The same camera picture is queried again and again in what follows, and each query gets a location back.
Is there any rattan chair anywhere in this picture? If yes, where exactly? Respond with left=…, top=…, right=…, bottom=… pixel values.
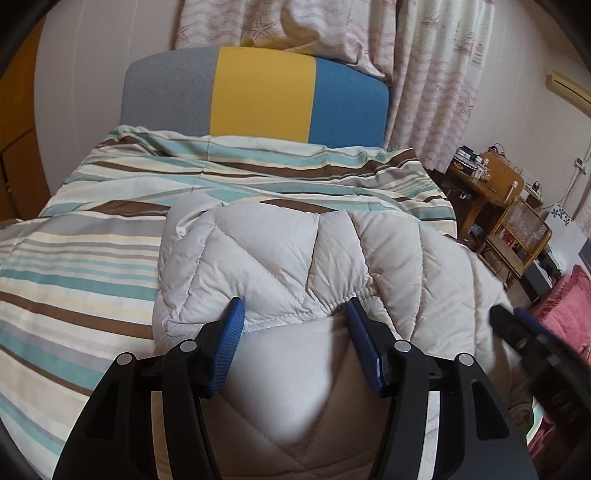
left=478, top=198, right=553, bottom=283

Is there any white leaf print paper bag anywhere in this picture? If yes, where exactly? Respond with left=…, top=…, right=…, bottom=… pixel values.
left=546, top=203, right=586, bottom=274

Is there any pink blanket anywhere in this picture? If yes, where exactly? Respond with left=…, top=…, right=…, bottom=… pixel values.
left=526, top=264, right=591, bottom=462

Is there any white puffer jacket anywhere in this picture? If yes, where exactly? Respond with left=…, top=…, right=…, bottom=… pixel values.
left=152, top=205, right=532, bottom=480

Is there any wooden wardrobe door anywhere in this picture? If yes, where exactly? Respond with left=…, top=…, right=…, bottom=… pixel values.
left=0, top=18, right=51, bottom=221

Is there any striped bedspread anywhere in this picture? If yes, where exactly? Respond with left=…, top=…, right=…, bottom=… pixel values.
left=0, top=124, right=459, bottom=480

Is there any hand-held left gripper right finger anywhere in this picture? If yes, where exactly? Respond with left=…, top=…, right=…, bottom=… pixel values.
left=344, top=299, right=539, bottom=480

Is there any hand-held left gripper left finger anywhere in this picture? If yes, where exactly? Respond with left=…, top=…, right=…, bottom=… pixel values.
left=52, top=298, right=245, bottom=480

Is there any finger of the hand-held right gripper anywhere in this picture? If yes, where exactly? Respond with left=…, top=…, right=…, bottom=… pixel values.
left=488, top=305, right=573, bottom=365

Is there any black box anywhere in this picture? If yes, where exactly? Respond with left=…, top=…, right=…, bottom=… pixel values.
left=521, top=257, right=560, bottom=302

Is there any grey yellow blue headboard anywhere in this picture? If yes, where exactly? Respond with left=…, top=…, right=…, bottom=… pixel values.
left=119, top=46, right=391, bottom=149

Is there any cream air conditioner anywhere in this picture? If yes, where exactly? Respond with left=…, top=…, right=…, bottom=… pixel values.
left=547, top=69, right=591, bottom=106

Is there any white patterned curtain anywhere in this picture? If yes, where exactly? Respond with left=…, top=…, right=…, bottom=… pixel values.
left=175, top=0, right=496, bottom=174

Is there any wooden desk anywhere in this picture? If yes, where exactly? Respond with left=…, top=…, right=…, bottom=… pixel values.
left=449, top=148, right=528, bottom=241

